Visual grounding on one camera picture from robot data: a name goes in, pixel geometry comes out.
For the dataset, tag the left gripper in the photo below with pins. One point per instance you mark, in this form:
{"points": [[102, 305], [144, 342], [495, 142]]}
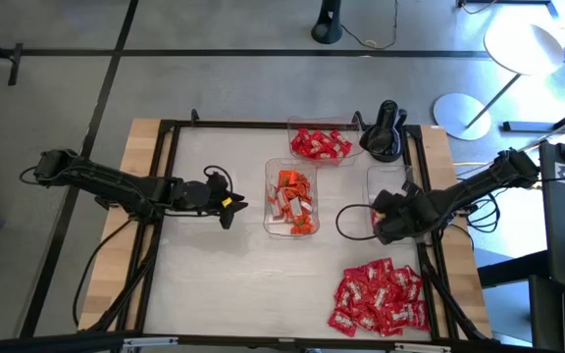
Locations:
{"points": [[194, 198]]}

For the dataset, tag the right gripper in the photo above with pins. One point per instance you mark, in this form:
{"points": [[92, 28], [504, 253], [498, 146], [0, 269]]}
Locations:
{"points": [[415, 213]]}

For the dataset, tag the clear plastic bin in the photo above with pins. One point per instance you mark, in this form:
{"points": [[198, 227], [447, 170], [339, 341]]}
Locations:
{"points": [[277, 228], [385, 176], [358, 147]]}

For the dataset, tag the orange Reese's candy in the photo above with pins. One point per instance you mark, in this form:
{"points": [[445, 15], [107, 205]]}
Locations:
{"points": [[275, 203], [303, 185], [304, 225], [307, 206], [287, 179], [292, 206]]}

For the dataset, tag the red KitKat bar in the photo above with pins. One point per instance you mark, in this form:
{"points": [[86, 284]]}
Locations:
{"points": [[304, 153], [300, 138], [319, 139], [341, 138], [342, 151], [323, 152]]}

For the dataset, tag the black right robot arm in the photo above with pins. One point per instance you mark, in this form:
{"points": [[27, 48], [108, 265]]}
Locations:
{"points": [[469, 188]]}

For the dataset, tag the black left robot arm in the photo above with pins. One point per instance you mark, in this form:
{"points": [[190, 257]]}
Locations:
{"points": [[106, 181]]}

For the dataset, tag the black pole stand base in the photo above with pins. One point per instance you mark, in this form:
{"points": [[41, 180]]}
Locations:
{"points": [[326, 27]]}

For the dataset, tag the white round side table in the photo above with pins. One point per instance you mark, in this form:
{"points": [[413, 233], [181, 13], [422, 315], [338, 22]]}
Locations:
{"points": [[523, 49]]}

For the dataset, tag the black floor stand bar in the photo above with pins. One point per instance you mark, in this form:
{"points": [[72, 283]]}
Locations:
{"points": [[15, 64]]}

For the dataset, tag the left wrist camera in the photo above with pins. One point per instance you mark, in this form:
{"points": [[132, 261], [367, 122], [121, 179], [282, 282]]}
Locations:
{"points": [[218, 182]]}

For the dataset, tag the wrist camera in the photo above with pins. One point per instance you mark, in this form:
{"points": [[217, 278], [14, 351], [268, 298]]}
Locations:
{"points": [[411, 190], [218, 182]]}

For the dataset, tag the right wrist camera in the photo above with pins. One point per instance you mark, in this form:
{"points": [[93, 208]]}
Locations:
{"points": [[411, 190]]}

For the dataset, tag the silver mounting bracket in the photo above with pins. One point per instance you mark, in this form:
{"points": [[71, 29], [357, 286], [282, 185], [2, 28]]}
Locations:
{"points": [[150, 341], [422, 348]]}

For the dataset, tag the black desk frame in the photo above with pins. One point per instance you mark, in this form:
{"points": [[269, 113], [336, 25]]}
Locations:
{"points": [[532, 126]]}

